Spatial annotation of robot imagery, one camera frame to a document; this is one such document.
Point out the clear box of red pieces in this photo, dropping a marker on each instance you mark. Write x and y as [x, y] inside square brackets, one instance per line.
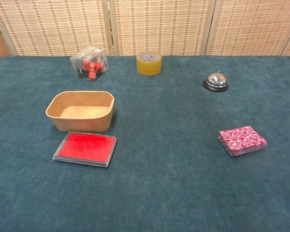
[87, 58]

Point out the red ink pad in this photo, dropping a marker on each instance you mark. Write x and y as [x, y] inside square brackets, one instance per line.
[87, 147]

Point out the brown kraft paper box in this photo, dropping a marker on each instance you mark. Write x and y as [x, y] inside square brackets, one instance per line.
[79, 123]

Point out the silver desk bell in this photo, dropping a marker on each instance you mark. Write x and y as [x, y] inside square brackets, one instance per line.
[216, 81]

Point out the blue felt table cover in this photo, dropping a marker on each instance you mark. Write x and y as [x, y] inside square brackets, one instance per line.
[159, 169]

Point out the yellow packing tape roll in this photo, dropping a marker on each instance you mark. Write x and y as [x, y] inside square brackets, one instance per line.
[148, 68]

